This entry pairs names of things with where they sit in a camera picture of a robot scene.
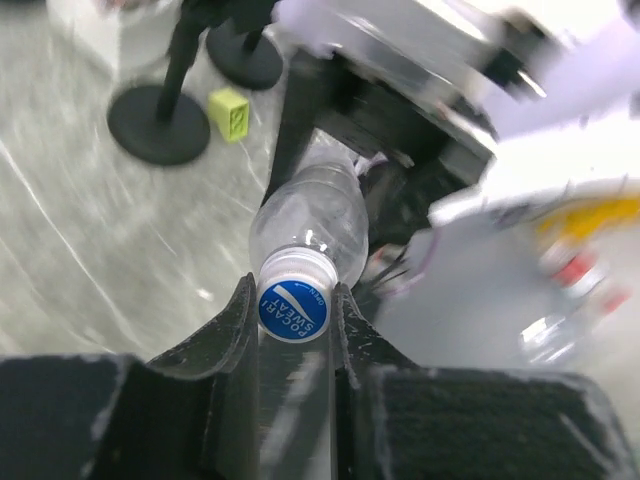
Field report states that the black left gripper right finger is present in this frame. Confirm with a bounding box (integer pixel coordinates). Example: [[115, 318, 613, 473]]
[[332, 283, 418, 388]]

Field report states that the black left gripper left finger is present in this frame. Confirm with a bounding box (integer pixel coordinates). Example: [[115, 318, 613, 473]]
[[147, 274, 259, 376]]

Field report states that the green toy brick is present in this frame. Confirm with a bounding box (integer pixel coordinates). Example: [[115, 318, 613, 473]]
[[208, 88, 250, 143]]

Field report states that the purple microphone on stand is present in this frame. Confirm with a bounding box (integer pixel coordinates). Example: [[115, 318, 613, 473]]
[[205, 21, 284, 91]]

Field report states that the blue Pocari bottle cap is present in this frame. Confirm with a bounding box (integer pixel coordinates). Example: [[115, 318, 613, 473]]
[[258, 280, 330, 343]]

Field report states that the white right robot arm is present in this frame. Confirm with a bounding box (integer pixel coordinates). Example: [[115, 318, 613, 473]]
[[266, 1, 639, 229]]

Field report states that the clear Pocari bottle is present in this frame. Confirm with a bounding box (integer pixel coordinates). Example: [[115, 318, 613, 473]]
[[249, 154, 369, 287]]

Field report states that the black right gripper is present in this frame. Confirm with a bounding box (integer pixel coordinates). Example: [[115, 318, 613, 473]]
[[261, 49, 493, 206]]

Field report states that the white rectangular device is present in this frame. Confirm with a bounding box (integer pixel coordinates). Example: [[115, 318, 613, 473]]
[[46, 1, 180, 79]]

